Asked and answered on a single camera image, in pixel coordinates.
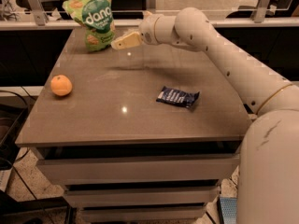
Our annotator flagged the dark blue snack packet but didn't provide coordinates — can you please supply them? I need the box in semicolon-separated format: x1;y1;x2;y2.
156;87;200;108

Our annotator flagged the orange fruit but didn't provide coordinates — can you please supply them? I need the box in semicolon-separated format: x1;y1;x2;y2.
50;75;73;96

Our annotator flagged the black bin at left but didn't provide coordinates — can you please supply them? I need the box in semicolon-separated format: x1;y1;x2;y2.
0;105;28;171

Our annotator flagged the green rice chip bag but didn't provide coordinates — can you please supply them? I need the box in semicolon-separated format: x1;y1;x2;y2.
63;0;115;51

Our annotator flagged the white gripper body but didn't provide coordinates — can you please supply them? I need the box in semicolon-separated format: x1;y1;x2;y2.
138;14;162;45

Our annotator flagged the grey drawer cabinet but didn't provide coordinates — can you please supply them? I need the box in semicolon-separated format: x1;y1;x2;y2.
17;28;249;223

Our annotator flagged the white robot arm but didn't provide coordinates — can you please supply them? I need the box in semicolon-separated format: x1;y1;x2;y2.
112;7;299;224

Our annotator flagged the metal railing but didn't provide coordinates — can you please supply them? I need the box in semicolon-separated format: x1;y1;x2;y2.
0;11;299;31

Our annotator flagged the blue box on floor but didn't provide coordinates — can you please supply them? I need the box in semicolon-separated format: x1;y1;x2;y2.
218;197;236;224

